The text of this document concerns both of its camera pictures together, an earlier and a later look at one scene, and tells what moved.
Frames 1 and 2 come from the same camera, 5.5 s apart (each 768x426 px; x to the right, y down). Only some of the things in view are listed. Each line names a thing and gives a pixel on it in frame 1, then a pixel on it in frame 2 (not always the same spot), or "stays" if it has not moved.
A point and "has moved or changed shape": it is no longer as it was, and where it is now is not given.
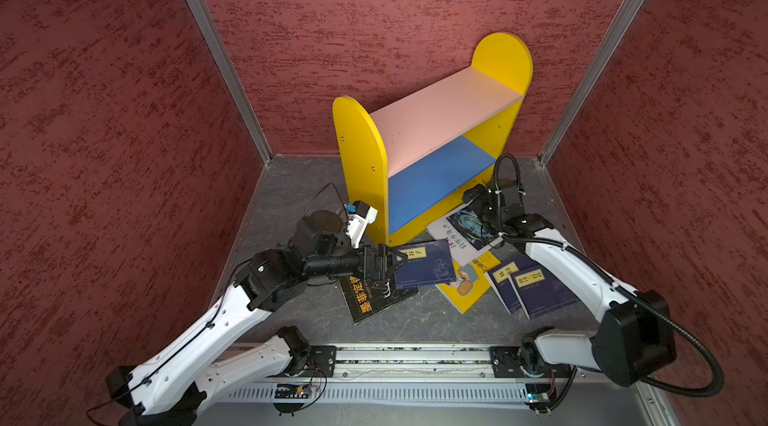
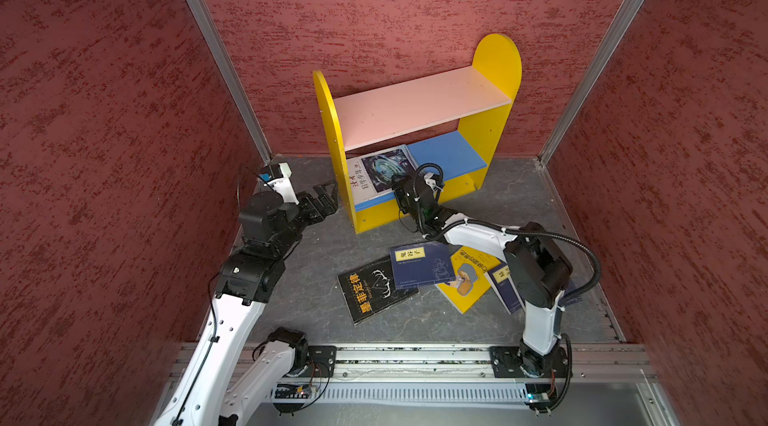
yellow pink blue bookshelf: (418, 157) has moved or changed shape
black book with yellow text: (365, 298) stays
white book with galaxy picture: (468, 232) has moved or changed shape
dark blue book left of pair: (500, 275) stays
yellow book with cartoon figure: (470, 281) stays
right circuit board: (538, 395) stays
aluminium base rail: (215, 363) stays
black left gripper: (378, 273) -> (328, 203)
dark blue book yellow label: (428, 262) stays
